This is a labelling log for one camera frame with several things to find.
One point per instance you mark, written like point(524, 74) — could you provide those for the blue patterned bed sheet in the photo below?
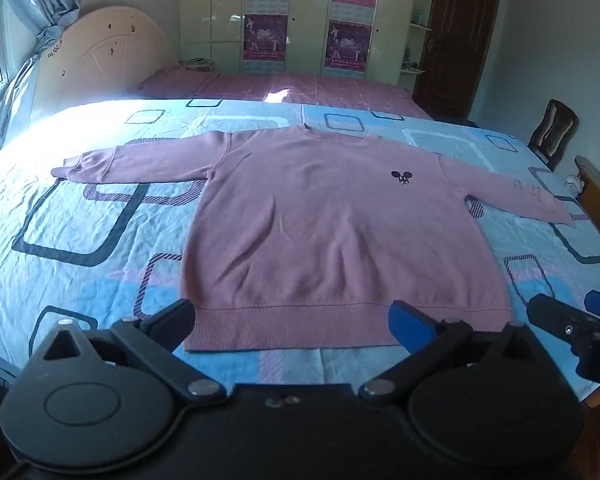
point(80, 220)

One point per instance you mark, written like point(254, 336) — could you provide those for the stack of books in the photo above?
point(197, 65)

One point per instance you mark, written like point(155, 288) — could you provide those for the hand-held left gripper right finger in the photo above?
point(410, 325)

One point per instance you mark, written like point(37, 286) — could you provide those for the brown wooden door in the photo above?
point(460, 40)

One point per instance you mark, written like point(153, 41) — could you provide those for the blue curtain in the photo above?
point(35, 25)

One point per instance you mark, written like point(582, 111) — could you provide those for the small white object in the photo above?
point(574, 181)

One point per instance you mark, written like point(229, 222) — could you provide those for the pink sweater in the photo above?
point(330, 230)

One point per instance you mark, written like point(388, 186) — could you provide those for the white corner shelf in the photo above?
point(417, 25)

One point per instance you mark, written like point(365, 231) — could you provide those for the dark wooden chair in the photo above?
point(552, 132)

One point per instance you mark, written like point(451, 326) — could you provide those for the cream wardrobe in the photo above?
point(310, 20)

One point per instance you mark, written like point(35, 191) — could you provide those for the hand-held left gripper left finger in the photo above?
point(172, 322)

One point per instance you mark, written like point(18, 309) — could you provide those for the cream headboard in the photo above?
point(110, 50)

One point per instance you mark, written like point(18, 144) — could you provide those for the blue bottle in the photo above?
point(419, 16)

